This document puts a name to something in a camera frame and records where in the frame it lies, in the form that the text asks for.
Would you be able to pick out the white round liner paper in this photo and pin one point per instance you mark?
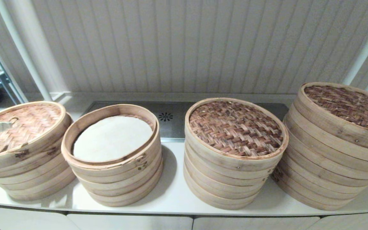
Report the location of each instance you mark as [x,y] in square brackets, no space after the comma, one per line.
[113,137]

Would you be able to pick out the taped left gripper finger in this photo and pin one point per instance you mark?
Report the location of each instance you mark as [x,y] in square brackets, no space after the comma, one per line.
[2,123]
[0,128]

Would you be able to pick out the grey metal rack frame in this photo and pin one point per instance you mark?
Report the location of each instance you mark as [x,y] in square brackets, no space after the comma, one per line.
[5,80]

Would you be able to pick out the stainless steel drain plate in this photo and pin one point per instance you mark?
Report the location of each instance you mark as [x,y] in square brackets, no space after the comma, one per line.
[171,127]

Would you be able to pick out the beige cabinet door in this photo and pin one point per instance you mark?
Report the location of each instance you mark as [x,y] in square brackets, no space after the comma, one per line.
[254,224]
[21,220]
[129,223]
[356,222]

